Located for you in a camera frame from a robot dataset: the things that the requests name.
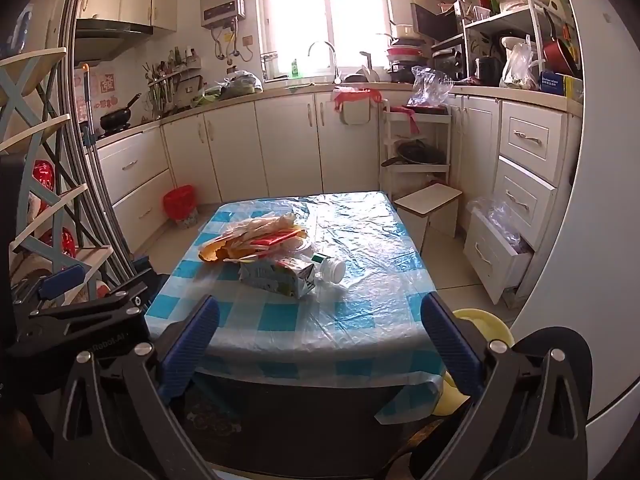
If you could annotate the bag of green vegetables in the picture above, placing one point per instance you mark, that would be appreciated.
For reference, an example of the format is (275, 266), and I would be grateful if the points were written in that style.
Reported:
(235, 85)

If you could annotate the open white drawer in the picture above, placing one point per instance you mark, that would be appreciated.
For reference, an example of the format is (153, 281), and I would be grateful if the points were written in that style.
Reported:
(487, 260)

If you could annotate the red hanging cloth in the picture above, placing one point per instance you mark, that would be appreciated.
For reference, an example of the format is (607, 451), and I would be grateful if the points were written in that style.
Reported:
(411, 120)

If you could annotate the chrome kitchen faucet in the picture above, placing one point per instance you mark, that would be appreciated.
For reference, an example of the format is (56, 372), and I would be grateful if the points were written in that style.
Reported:
(334, 55)

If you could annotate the green dish soap bottle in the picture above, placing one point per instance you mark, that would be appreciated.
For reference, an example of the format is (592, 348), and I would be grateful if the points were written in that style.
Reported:
(295, 67)

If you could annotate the white countertop shelf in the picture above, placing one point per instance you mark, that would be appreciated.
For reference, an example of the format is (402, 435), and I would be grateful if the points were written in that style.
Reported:
(535, 15)

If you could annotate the white refrigerator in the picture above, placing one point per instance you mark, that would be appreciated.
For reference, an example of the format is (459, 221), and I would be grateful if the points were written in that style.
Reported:
(610, 210)

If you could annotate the white plastic bag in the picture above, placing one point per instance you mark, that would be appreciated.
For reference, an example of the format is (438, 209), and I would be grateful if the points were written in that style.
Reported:
(250, 224)

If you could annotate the grey door frame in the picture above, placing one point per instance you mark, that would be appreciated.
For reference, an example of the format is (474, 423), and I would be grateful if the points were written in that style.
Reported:
(107, 200)

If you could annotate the black toaster oven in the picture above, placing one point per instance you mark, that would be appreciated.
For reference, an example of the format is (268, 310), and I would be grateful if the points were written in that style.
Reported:
(447, 62)

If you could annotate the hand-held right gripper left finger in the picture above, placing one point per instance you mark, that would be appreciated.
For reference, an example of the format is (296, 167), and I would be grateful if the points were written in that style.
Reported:
(192, 347)

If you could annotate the crumpled clear plastic bag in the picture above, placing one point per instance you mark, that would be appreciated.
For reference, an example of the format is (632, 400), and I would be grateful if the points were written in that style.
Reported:
(429, 87)

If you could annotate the red bin liner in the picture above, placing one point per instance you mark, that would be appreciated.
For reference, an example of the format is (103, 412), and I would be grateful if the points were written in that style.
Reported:
(357, 95)

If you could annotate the black microwave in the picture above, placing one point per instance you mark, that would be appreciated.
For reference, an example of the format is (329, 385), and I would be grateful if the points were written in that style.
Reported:
(432, 22)

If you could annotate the red wall stickers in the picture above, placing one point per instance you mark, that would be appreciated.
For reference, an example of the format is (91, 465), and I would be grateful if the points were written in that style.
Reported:
(102, 87)

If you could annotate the black range hood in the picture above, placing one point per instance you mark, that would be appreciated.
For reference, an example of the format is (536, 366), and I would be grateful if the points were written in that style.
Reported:
(107, 35)

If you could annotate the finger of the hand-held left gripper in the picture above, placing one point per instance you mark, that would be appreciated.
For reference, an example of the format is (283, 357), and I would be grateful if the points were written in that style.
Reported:
(62, 281)
(141, 280)

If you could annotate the stack of pots and bowls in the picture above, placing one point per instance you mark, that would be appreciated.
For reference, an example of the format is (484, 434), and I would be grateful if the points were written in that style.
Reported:
(405, 52)

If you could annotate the black kettle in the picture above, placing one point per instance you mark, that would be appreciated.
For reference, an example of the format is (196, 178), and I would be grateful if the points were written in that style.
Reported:
(486, 70)

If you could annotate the black pan with lid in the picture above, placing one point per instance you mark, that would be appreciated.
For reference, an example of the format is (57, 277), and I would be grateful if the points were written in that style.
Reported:
(417, 154)

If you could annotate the white storage rack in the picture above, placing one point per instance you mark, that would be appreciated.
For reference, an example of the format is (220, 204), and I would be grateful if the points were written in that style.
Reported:
(387, 135)

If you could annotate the green white drink carton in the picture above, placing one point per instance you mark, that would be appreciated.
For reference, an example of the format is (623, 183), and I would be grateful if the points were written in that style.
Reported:
(280, 280)

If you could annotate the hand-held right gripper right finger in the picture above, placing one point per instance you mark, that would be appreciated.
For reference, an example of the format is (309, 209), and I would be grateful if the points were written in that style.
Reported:
(450, 347)

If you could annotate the wall utensil rack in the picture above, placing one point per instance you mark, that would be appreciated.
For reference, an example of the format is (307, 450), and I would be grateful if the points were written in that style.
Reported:
(167, 80)

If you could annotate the white base cabinets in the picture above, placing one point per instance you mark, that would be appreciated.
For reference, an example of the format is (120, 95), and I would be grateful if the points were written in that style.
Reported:
(285, 145)

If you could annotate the wooden folding rack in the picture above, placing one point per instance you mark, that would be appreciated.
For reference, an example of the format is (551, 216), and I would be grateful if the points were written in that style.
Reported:
(30, 125)

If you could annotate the red plastic bin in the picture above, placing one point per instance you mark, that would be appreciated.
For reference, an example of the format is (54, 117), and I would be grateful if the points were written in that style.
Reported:
(179, 205)

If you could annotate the blue box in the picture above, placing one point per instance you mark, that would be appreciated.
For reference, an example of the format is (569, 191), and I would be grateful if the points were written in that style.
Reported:
(552, 82)

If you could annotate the white hanging bin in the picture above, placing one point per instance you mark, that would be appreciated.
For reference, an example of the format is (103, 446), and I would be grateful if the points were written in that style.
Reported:
(356, 115)

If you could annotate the clear bag in drawer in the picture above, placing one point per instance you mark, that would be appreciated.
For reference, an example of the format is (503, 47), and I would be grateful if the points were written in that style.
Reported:
(500, 220)

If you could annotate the blue checked tablecloth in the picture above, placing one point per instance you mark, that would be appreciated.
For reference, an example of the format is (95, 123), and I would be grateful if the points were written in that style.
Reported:
(360, 270)

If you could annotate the red ornament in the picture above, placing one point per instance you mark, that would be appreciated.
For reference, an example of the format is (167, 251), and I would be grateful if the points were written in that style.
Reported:
(44, 175)
(65, 245)

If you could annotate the large orange peel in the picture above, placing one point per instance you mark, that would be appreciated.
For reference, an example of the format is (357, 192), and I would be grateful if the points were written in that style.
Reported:
(212, 252)

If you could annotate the clear plastic bottle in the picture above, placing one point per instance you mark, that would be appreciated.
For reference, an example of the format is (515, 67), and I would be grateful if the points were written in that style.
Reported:
(331, 270)

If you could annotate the metal mop pole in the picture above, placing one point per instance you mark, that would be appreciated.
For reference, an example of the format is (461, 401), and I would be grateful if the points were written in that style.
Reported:
(87, 110)

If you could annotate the kitchen window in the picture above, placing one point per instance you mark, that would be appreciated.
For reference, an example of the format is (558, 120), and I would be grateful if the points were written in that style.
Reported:
(320, 5)

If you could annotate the red pot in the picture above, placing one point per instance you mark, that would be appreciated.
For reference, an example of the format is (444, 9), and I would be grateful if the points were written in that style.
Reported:
(557, 55)

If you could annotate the white shopping bag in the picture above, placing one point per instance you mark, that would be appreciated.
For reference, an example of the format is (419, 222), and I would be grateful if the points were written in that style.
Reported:
(517, 67)

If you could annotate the black frying pan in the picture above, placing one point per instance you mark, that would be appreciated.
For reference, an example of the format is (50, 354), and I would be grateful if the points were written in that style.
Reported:
(115, 120)

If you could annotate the white wooden stool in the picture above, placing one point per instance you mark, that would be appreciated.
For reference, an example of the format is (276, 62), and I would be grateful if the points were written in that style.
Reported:
(427, 200)

